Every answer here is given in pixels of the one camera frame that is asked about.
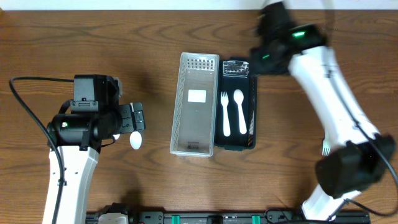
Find white plastic fork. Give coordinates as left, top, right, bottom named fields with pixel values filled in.
left=220, top=91, right=231, bottom=137

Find mint green plastic fork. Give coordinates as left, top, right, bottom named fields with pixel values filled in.
left=322, top=137, right=331, bottom=156

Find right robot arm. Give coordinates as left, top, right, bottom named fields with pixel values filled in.
left=249, top=1, right=397, bottom=223

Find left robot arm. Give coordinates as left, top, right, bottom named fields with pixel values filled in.
left=43, top=75, right=146, bottom=223

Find clear perforated plastic basket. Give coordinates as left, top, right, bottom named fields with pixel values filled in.
left=170, top=52, right=220, bottom=157

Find black perforated plastic basket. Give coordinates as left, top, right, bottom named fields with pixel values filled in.
left=214, top=57, right=257, bottom=151

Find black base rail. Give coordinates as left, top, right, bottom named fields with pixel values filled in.
left=85, top=202, right=373, bottom=224

